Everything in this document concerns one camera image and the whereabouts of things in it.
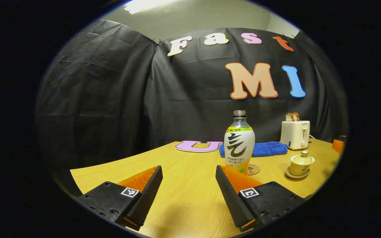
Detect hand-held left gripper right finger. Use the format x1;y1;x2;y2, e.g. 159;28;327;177
215;165;307;232

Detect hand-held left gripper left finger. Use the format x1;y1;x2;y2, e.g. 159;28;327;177
77;165;163;231

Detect round cork coaster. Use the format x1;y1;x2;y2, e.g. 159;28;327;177
247;163;261;176

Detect white label water bottle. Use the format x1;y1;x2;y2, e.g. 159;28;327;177
224;110;255;176

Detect white toaster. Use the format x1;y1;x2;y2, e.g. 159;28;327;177
280;120;311;150

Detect pink paper cutout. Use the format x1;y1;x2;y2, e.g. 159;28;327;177
175;140;224;153

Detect blue towel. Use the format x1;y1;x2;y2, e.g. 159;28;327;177
219;141;288;158

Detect black backdrop cloth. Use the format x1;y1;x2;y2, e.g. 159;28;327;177
35;19;349;195

